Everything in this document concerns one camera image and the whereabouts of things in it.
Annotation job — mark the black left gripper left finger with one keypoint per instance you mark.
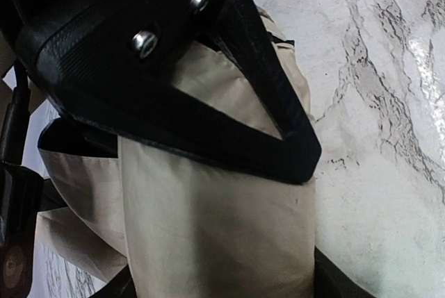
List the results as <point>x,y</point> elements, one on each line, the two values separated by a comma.
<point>121,286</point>

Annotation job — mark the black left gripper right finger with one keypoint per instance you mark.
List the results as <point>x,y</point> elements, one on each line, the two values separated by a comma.
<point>331,282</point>

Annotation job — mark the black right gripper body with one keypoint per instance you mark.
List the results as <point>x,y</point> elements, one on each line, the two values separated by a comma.
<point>20,194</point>

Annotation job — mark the beige and black umbrella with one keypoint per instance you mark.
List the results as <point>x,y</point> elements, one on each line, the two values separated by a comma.
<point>184,228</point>

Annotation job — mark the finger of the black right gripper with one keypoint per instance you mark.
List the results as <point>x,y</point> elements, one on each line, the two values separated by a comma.
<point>114,65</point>

